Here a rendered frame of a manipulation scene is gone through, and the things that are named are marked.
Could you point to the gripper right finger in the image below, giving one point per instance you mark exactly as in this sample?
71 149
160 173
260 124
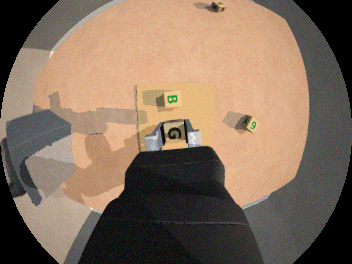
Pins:
193 137

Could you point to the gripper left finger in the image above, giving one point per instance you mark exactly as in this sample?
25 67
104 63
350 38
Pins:
156 140

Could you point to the tan flat mat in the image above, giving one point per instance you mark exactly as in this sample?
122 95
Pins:
198 105

